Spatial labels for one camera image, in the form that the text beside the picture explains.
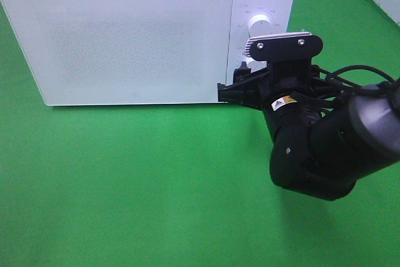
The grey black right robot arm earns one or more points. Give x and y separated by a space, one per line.
327 132

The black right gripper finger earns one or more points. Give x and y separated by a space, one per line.
244 72
245 93

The white timer knob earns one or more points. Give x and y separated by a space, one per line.
254 65

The white microwave door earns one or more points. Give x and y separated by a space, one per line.
102 52

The green table cloth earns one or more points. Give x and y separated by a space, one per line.
167 185

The upper white power knob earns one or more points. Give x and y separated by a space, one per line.
259 25

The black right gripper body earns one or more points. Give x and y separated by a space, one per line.
289 90

